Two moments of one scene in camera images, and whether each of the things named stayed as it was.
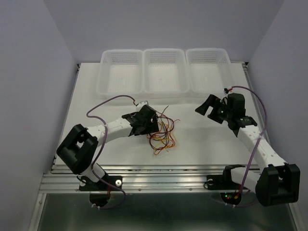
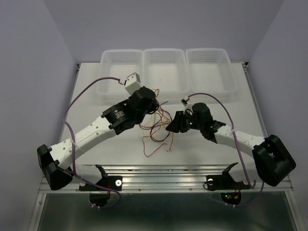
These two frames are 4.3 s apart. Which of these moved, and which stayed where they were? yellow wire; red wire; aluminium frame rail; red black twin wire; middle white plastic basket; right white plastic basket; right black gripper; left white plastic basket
Moved: yellow wire; red wire; right black gripper; red black twin wire
Stayed: right white plastic basket; aluminium frame rail; middle white plastic basket; left white plastic basket
